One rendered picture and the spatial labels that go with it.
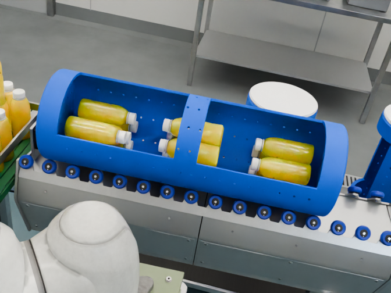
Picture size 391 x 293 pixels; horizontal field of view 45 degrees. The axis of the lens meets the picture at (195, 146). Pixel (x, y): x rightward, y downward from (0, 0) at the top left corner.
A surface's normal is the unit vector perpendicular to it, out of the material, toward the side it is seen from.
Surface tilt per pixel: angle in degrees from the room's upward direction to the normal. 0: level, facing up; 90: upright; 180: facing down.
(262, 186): 90
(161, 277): 5
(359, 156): 0
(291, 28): 90
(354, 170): 0
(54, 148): 101
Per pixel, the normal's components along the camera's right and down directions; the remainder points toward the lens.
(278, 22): -0.20, 0.55
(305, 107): 0.14, -0.81
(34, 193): -0.11, 0.25
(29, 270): 0.26, -0.52
